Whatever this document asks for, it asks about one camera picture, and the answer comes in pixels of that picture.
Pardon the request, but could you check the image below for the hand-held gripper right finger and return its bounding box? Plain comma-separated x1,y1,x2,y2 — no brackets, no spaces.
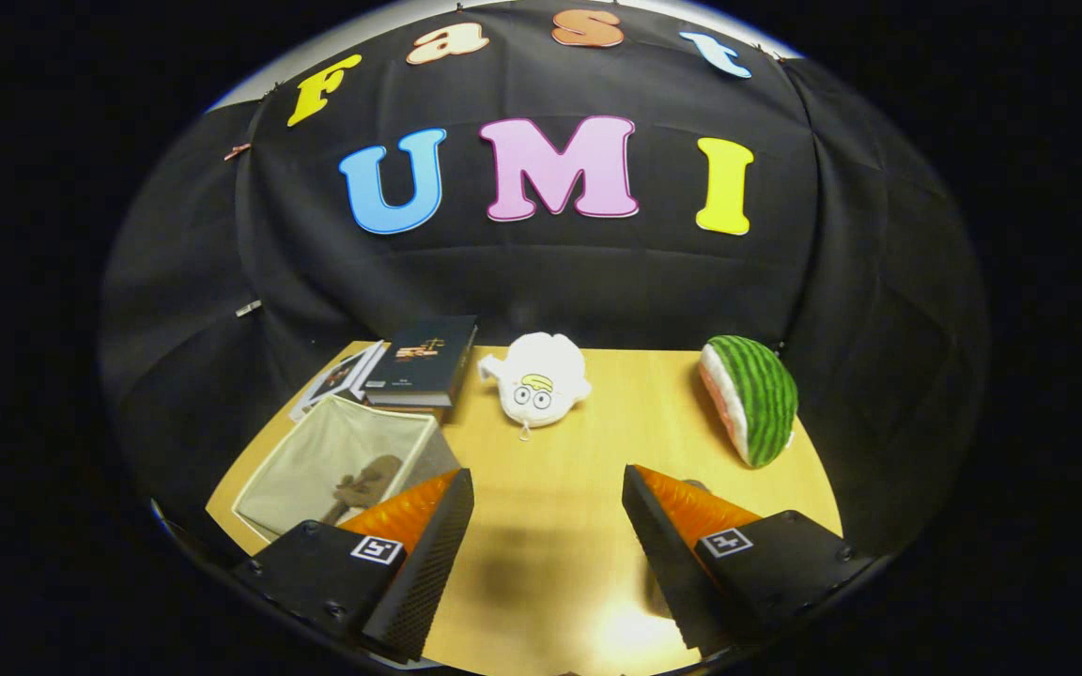
622,464,878,658

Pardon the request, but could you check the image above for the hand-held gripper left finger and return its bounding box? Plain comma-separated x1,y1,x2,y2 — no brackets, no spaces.
231,468,476,664

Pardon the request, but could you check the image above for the grey fabric storage box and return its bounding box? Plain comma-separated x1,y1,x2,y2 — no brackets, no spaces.
231,394,460,545

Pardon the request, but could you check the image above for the watermelon slice plush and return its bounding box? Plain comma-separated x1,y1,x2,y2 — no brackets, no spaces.
699,335,799,469

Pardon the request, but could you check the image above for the dark hardcover book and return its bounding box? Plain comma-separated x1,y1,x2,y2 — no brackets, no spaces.
363,315,479,409

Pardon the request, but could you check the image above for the white plush toy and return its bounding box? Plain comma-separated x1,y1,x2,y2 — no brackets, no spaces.
477,332,593,440

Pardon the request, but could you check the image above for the black backdrop cloth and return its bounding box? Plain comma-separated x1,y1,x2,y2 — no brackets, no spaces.
98,0,991,564

